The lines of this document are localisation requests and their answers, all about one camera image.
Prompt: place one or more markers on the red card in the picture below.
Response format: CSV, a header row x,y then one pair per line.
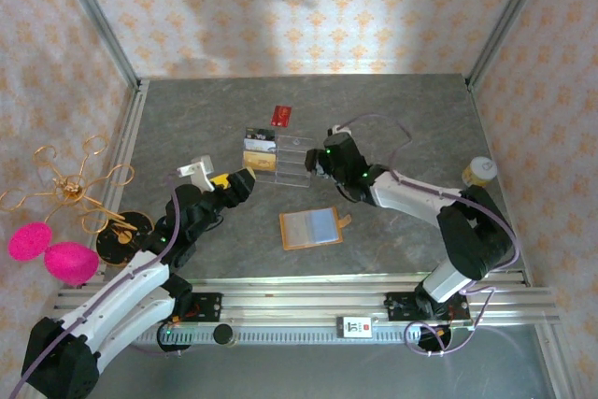
x,y
282,116

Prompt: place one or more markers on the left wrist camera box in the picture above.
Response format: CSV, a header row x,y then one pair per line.
x,y
198,167

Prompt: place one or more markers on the orange leather card holder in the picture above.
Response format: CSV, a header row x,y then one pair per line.
x,y
286,246

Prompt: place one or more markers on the aluminium frame post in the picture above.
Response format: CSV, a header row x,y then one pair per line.
x,y
102,25
505,20

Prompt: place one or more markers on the white silver card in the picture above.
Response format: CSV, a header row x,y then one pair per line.
x,y
260,145

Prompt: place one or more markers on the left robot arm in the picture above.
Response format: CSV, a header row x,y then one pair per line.
x,y
117,287

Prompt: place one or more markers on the black round knob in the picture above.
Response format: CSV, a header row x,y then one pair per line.
x,y
223,335

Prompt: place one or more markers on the gold card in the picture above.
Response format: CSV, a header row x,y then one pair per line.
x,y
259,161

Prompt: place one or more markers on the clear acrylic card stand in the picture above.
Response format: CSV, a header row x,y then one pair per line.
x,y
294,161

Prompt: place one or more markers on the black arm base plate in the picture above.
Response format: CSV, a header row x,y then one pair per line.
x,y
210,306
397,306

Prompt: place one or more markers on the white label tag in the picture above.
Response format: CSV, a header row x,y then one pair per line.
x,y
355,327

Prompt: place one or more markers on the aluminium side rail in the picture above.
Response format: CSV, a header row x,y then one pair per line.
x,y
126,146

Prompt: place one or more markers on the aluminium mounting rail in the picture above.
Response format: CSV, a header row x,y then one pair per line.
x,y
303,301

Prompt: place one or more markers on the pale blue card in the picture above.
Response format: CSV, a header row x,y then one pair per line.
x,y
324,226

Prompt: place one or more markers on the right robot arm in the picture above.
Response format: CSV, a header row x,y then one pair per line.
x,y
411,193

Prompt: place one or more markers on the small yellow white jar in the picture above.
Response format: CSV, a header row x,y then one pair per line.
x,y
479,174

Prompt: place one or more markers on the black VIP card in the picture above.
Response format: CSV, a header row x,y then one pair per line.
x,y
260,134

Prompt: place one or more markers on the black round gold-print plate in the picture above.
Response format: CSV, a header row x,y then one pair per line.
x,y
119,245

